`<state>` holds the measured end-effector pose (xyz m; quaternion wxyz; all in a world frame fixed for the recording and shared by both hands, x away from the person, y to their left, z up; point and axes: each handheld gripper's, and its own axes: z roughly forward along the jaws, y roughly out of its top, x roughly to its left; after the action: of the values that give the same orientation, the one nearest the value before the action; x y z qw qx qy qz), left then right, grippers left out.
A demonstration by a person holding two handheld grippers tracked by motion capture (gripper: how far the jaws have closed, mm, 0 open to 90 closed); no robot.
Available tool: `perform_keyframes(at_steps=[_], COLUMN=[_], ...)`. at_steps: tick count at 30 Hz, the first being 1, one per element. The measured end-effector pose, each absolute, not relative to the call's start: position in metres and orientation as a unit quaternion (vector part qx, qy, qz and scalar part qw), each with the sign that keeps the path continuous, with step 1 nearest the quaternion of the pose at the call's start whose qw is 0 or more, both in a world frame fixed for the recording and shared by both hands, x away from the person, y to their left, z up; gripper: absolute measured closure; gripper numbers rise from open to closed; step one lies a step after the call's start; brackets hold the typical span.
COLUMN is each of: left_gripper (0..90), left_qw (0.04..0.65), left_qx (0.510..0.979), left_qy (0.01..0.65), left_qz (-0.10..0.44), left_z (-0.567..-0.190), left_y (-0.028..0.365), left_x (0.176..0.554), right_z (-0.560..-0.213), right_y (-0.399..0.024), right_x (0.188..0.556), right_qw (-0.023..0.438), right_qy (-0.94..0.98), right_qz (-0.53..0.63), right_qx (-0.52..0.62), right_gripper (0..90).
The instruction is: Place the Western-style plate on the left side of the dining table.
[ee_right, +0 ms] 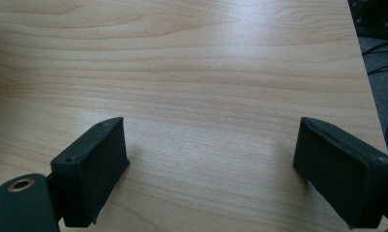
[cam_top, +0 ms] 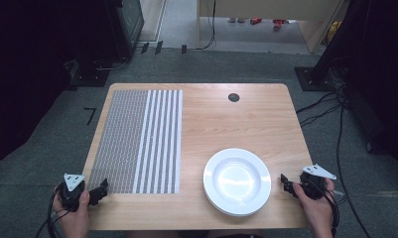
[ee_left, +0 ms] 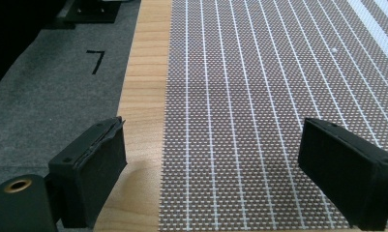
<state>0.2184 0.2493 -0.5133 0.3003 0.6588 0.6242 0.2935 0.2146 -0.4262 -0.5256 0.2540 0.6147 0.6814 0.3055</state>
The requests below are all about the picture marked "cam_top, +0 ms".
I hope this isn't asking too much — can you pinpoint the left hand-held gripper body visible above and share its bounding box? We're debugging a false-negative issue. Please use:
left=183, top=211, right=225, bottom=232
left=58, top=173, right=88, bottom=213

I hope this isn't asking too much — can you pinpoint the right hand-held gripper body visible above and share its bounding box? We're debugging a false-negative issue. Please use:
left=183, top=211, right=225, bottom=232
left=299, top=164, right=337, bottom=201

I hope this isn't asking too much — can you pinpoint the person's left hand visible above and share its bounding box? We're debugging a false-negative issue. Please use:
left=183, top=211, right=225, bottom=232
left=52, top=189, right=91, bottom=238

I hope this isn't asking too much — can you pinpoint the person's right hand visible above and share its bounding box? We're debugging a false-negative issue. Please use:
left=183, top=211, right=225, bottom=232
left=292, top=178, right=336, bottom=238

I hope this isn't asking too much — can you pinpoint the white plate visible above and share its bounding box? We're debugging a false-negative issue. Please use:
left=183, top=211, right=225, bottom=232
left=202, top=147, right=273, bottom=218

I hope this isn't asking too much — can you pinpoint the grey white striped placemat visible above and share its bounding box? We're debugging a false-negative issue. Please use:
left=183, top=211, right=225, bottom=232
left=86, top=88, right=184, bottom=195

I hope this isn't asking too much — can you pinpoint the black tape corner mark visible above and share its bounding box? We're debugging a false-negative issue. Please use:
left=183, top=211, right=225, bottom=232
left=83, top=106, right=98, bottom=127

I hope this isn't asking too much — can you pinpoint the red tool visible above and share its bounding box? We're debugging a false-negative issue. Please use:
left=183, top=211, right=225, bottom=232
left=271, top=18, right=290, bottom=32

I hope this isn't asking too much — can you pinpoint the yellow object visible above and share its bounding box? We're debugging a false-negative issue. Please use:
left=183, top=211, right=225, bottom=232
left=325, top=20, right=342, bottom=46

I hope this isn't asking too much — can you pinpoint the black glass-front cabinet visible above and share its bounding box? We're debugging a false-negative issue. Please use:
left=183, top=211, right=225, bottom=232
left=103, top=0, right=145, bottom=62

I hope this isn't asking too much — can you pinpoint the light wooden desk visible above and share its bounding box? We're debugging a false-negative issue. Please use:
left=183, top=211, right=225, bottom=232
left=196, top=0, right=348, bottom=55

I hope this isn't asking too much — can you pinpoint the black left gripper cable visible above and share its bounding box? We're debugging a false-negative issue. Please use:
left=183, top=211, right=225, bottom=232
left=33, top=183, right=68, bottom=238

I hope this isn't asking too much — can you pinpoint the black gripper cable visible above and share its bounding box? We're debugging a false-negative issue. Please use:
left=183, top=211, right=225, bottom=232
left=33, top=183, right=68, bottom=238
left=314, top=179, right=341, bottom=238

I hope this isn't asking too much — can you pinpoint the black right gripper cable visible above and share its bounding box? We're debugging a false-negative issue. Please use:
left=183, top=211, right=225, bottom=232
left=314, top=179, right=341, bottom=238

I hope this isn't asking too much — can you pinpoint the long black floor cable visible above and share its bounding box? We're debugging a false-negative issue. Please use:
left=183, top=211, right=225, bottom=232
left=334, top=95, right=373, bottom=238

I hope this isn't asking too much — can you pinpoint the black stand base plate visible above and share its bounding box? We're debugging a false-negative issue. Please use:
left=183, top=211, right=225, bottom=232
left=294, top=65, right=339, bottom=92

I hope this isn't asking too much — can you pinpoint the black hanging cable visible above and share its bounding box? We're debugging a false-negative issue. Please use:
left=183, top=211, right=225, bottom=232
left=197, top=0, right=218, bottom=52

